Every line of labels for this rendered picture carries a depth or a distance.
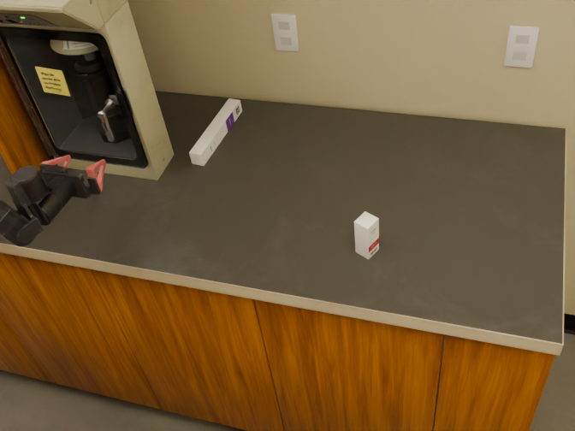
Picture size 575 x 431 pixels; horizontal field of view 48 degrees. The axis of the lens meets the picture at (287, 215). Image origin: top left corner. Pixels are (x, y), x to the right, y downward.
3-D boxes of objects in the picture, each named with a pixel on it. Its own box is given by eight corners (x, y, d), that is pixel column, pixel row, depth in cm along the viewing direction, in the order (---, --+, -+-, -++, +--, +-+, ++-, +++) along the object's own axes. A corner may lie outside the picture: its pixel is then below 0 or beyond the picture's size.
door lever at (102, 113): (124, 130, 163) (115, 129, 164) (113, 99, 156) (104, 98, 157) (115, 143, 159) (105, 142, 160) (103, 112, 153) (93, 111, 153)
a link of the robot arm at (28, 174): (2, 233, 139) (22, 246, 134) (-25, 192, 132) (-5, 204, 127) (47, 201, 145) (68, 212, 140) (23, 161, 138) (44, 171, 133)
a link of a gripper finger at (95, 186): (82, 147, 150) (60, 172, 144) (109, 150, 148) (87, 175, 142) (91, 169, 155) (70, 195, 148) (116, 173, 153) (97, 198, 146)
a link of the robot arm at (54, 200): (31, 227, 141) (52, 229, 139) (16, 203, 136) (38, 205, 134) (49, 207, 145) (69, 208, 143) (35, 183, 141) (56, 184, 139)
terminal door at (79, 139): (53, 154, 180) (-9, 25, 152) (150, 168, 172) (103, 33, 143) (52, 156, 180) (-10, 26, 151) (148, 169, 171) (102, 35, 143)
